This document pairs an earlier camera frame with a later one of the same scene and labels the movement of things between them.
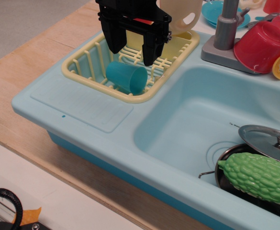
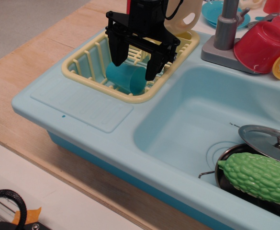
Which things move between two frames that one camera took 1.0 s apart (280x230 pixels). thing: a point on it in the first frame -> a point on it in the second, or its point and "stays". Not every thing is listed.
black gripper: x=148 y=17 -> x=144 y=25
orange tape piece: x=28 y=216 stays
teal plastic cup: x=132 y=79 stays
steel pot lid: x=274 y=143 stays
